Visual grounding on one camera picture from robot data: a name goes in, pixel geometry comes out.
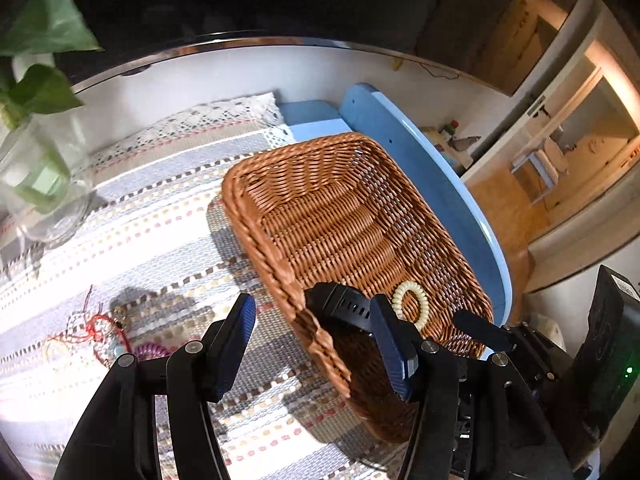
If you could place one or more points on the green leafy plant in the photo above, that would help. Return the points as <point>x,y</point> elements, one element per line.
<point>42,28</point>

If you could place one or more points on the glass vase with water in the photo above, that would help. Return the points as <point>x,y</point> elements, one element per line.
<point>46,178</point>

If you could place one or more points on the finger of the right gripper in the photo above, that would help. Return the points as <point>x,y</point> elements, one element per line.
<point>496,338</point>

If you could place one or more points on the white lace doily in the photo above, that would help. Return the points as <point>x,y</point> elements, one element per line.
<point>214,120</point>

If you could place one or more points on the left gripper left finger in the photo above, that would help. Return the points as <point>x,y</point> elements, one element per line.
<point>116,436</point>

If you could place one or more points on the black electronic box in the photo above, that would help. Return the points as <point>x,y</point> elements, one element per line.
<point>606,365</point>

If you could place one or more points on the brown wicker basket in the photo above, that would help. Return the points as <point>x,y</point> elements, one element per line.
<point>339,209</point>

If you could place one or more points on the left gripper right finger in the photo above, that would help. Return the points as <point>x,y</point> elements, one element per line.
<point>479,415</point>

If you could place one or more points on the striped woven table mat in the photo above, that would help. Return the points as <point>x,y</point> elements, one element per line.
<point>152,266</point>

